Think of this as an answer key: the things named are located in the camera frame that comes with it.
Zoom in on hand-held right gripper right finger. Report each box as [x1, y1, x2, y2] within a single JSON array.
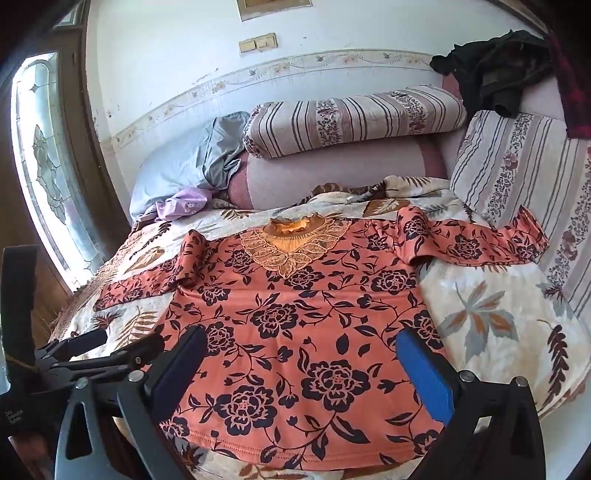
[[396, 328, 546, 480]]

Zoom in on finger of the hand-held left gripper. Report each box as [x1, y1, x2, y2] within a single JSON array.
[[34, 329, 109, 370], [46, 335, 166, 386]]

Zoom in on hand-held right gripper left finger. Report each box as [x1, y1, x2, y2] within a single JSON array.
[[54, 325, 209, 480]]

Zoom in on orange floral shirt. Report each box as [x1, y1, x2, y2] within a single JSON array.
[[92, 205, 550, 468]]

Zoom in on black clothes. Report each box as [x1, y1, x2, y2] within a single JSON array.
[[430, 30, 555, 118]]

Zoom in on leaf printed blanket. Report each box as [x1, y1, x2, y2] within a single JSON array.
[[48, 175, 591, 480]]

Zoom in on stained glass window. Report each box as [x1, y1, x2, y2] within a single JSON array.
[[11, 51, 109, 287]]

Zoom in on lilac cloth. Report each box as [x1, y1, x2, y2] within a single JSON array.
[[154, 187, 213, 220]]

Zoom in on grey-blue pillow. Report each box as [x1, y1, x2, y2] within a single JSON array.
[[129, 111, 252, 222]]

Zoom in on striped floral square cushion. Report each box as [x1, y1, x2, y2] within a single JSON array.
[[449, 109, 591, 333]]

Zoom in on striped floral bolster pillow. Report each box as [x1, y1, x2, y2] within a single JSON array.
[[242, 84, 468, 159]]

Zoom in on red and black plaid cloth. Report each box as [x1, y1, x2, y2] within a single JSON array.
[[545, 28, 591, 139]]

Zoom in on brown wooden door frame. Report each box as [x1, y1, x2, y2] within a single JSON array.
[[0, 0, 134, 333]]

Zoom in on beige wall switch plate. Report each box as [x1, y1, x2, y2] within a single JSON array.
[[239, 32, 278, 54]]

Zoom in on wall picture frame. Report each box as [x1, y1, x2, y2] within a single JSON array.
[[236, 0, 296, 21]]

